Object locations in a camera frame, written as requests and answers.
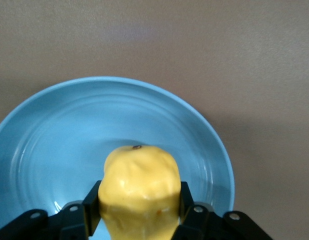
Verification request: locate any blue round plate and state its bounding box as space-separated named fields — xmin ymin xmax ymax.
xmin=0 ymin=76 xmax=236 ymax=240

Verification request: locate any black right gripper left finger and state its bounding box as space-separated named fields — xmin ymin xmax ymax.
xmin=0 ymin=179 xmax=103 ymax=240

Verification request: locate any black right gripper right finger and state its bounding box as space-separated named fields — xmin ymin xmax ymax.
xmin=172 ymin=180 xmax=275 ymax=240

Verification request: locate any yellow potato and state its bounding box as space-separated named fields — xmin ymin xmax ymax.
xmin=98 ymin=144 xmax=182 ymax=240

